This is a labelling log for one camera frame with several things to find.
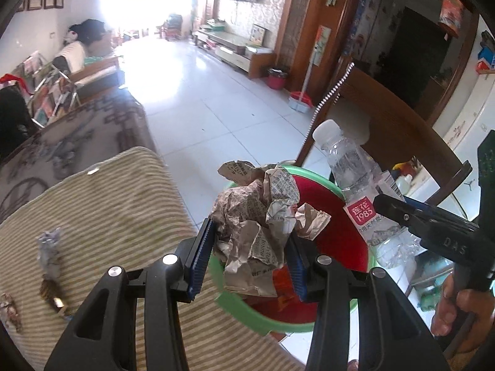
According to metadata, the magazine rack with books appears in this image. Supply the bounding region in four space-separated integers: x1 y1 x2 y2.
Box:
13 51 80 127

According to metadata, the small red waste bin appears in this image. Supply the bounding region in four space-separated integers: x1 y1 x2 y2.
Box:
267 67 289 91

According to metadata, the right hand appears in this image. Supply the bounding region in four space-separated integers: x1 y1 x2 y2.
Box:
430 274 494 353

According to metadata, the wooden armchair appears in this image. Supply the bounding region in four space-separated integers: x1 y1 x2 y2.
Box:
52 39 123 103

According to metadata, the red green trash bin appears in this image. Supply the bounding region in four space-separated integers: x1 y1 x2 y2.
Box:
209 165 376 336

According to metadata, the wooden tv cabinet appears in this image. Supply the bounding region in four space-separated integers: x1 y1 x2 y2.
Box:
193 29 276 79

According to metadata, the dark brown snack wrapper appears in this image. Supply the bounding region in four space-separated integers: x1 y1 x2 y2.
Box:
39 278 68 317

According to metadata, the grey patterned sofa cover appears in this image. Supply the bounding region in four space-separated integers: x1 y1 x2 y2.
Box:
1 89 156 220

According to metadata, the newspaper ball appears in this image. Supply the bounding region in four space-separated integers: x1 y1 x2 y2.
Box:
211 161 331 297

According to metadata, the black clothes pile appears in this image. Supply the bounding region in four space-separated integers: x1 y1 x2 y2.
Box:
0 87 38 160

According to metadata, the striped beige table cloth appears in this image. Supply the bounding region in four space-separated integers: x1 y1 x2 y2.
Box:
1 147 302 370

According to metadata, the brown wooden chair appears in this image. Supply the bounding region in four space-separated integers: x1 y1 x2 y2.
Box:
295 56 472 205

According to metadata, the clear plastic water bottle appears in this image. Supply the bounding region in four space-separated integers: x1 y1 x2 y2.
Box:
313 120 420 269

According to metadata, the silver foil wrapper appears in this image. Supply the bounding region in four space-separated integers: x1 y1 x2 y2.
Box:
37 228 62 281

